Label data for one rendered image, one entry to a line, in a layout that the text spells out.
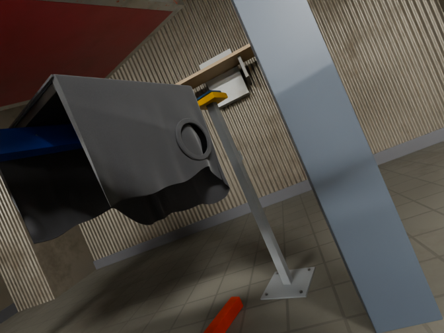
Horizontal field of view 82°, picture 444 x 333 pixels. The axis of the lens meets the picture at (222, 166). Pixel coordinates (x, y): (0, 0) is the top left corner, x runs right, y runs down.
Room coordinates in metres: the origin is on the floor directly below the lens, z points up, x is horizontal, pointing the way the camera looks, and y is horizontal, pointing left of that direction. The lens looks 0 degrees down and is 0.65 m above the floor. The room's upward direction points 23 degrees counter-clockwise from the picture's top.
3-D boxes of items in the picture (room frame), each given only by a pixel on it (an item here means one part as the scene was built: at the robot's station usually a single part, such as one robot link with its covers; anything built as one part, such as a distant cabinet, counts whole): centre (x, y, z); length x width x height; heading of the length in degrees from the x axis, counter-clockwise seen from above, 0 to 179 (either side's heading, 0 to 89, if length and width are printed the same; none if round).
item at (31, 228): (0.94, 0.48, 0.74); 0.46 x 0.04 x 0.42; 148
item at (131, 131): (0.73, 0.15, 0.77); 0.46 x 0.09 x 0.36; 148
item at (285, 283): (1.20, -0.07, 0.48); 0.22 x 0.22 x 0.96; 58
